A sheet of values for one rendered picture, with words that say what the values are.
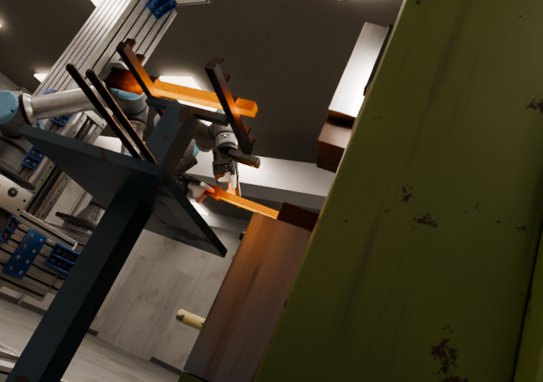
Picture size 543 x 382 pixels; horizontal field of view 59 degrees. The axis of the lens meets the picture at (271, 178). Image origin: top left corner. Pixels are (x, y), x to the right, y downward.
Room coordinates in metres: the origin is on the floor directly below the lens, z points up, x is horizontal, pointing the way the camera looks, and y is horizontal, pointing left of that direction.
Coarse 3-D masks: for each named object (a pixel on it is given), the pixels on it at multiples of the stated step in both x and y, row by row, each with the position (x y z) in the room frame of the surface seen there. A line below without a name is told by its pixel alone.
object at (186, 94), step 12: (120, 72) 1.04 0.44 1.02; (108, 84) 1.05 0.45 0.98; (120, 84) 1.02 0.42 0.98; (132, 84) 1.01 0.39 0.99; (156, 84) 0.99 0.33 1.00; (168, 84) 0.98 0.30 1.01; (168, 96) 1.00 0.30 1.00; (180, 96) 0.97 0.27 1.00; (192, 96) 0.95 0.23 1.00; (204, 96) 0.94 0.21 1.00; (216, 96) 0.93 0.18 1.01; (216, 108) 0.96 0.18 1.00; (240, 108) 0.91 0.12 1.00; (252, 108) 0.90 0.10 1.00
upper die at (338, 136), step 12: (336, 120) 1.39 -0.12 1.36; (324, 132) 1.39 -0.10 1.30; (336, 132) 1.39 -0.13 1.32; (348, 132) 1.38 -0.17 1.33; (324, 144) 1.40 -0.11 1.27; (336, 144) 1.38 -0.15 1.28; (324, 156) 1.48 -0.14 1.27; (336, 156) 1.45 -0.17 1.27; (324, 168) 1.57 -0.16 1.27; (336, 168) 1.53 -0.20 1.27
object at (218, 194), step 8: (208, 184) 1.53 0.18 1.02; (208, 192) 1.52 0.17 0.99; (216, 192) 1.51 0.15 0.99; (224, 192) 1.51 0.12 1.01; (232, 200) 1.50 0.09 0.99; (240, 200) 1.50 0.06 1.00; (248, 200) 1.49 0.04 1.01; (248, 208) 1.51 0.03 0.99; (256, 208) 1.48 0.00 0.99; (264, 208) 1.48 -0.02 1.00; (272, 216) 1.48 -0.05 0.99
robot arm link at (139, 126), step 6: (138, 114) 1.69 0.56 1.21; (144, 114) 1.70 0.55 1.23; (132, 120) 1.69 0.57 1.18; (138, 120) 1.70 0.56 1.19; (144, 120) 1.72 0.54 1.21; (120, 126) 1.74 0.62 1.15; (138, 126) 1.71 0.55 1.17; (144, 126) 1.73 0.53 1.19; (126, 132) 1.71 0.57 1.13; (138, 132) 1.71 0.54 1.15; (120, 150) 1.73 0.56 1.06; (126, 150) 1.70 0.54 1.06; (138, 150) 1.72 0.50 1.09
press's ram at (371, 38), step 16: (368, 32) 1.34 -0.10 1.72; (384, 32) 1.33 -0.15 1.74; (368, 48) 1.34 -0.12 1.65; (352, 64) 1.34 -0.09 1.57; (368, 64) 1.33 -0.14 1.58; (352, 80) 1.34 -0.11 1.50; (336, 96) 1.35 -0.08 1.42; (352, 96) 1.33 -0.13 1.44; (336, 112) 1.35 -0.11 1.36; (352, 112) 1.33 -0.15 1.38
